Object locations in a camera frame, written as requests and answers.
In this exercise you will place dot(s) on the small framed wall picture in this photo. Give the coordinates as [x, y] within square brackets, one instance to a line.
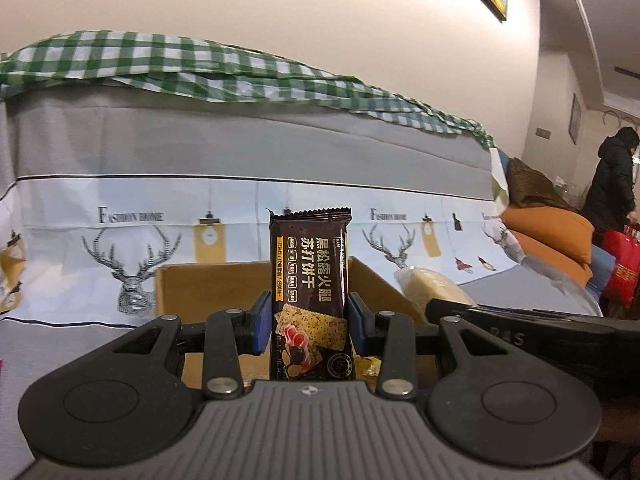
[575, 120]

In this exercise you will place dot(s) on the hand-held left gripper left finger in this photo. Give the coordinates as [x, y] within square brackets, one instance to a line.
[261, 322]

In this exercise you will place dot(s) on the ceiling air vent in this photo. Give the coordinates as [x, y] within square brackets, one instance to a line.
[627, 73]

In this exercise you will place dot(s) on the cardboard box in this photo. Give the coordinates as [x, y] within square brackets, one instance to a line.
[215, 285]

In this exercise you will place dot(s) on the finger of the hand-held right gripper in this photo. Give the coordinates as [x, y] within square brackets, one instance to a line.
[450, 306]

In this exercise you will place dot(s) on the brown cloth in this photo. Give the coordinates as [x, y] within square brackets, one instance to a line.
[532, 182]

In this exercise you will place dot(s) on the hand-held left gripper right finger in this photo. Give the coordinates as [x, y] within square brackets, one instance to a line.
[356, 325]

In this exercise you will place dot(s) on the wall switch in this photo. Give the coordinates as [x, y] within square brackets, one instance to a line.
[543, 133]

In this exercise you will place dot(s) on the pale rice cracker clear wrapper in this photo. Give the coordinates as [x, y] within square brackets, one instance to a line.
[425, 285]

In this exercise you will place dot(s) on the red shopping bag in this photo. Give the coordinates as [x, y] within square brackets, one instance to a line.
[622, 265]

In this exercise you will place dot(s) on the orange cushion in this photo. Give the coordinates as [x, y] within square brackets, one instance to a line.
[550, 230]

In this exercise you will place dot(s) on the green checkered cloth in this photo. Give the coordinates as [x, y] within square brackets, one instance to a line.
[150, 55]

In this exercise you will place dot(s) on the dark brown cracker packet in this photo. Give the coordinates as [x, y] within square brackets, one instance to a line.
[310, 270]

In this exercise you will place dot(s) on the yellow snack packet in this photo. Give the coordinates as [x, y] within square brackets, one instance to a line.
[372, 365]

